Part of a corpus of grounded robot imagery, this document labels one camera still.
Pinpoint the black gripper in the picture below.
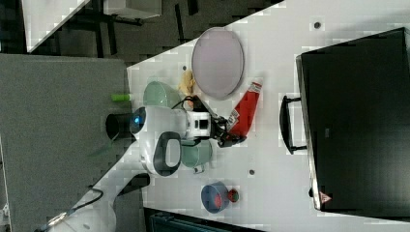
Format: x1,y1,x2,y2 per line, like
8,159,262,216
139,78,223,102
211,117,247,148

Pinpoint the red plush ketchup bottle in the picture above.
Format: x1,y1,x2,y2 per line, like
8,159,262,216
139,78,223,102
227,77,263,136

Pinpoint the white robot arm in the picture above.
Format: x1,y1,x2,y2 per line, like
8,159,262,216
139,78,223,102
34,105,245,232

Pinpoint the black oven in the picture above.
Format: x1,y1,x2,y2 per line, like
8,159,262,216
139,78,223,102
296,27,410,221

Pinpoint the green mug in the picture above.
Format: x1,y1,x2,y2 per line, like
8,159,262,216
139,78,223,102
182,140,213,174

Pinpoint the yellow plush banana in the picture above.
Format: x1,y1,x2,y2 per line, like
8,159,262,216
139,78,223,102
178,70,195,96

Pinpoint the round grey plate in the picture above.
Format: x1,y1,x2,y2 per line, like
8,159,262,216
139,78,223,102
191,27,245,100

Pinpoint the green plastic colander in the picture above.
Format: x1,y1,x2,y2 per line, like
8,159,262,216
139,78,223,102
143,81,181,108

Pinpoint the plush strawberry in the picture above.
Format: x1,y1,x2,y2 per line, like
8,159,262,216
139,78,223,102
227,188,239,203

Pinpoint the blue bowl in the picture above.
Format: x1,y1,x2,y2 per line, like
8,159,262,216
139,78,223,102
201,182,229,214

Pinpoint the black cylinder cup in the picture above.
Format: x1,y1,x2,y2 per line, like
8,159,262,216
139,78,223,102
105,113,134,140

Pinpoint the green marker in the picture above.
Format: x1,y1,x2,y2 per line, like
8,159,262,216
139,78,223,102
110,94,133,102

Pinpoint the grey side table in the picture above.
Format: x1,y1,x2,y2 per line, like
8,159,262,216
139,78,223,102
0,54,131,232

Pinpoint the black cable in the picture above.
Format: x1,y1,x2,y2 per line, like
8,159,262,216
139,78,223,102
170,96,197,110

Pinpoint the black oven door handle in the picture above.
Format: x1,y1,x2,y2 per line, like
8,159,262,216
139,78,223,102
279,96,308,155

